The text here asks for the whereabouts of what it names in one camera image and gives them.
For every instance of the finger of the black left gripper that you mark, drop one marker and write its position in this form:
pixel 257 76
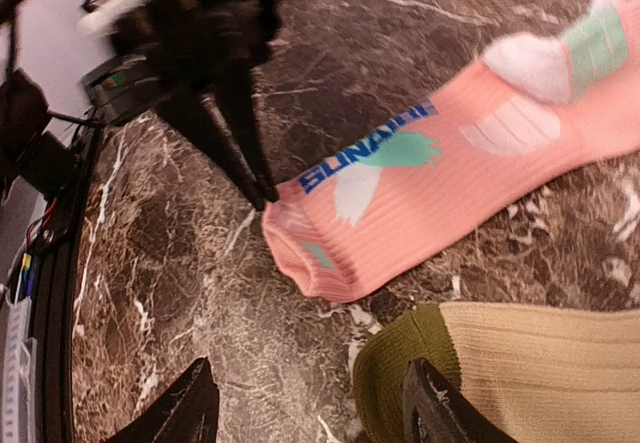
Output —
pixel 187 114
pixel 245 129

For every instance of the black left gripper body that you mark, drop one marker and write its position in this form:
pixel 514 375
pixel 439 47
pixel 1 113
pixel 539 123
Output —
pixel 163 47

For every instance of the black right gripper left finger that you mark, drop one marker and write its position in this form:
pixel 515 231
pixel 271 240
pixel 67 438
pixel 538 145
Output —
pixel 187 411

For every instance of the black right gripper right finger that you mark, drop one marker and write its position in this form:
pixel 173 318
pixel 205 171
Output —
pixel 434 411

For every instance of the pink patterned long sock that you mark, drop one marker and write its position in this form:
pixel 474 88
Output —
pixel 526 111

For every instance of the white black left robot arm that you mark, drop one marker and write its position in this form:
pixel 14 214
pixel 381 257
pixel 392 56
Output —
pixel 38 158

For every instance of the beige striped cuff sock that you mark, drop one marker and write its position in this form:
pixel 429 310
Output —
pixel 540 374

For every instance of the white slotted cable duct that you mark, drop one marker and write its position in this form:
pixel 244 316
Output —
pixel 17 373

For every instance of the black front table rail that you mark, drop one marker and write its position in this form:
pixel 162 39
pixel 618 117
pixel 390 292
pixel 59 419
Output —
pixel 57 250

